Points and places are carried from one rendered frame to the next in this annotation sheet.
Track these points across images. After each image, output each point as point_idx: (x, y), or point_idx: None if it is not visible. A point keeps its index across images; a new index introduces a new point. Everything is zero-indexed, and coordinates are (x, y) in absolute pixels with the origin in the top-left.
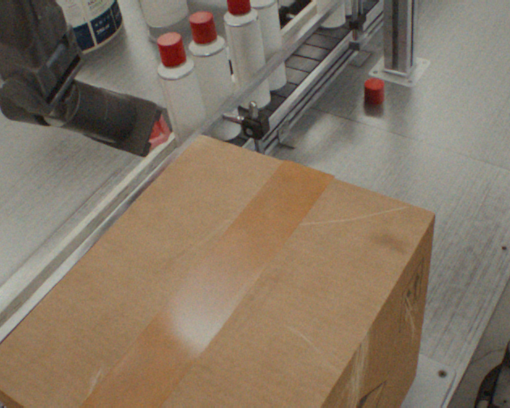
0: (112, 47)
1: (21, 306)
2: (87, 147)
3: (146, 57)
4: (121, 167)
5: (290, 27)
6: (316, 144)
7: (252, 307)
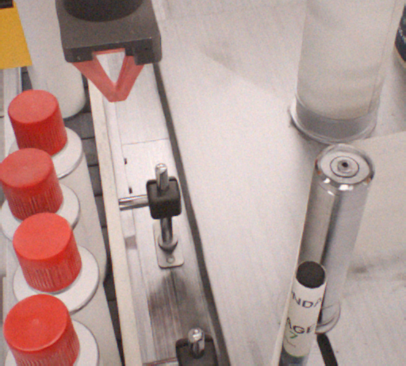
0: None
1: None
2: None
3: (293, 61)
4: None
5: (100, 163)
6: None
7: None
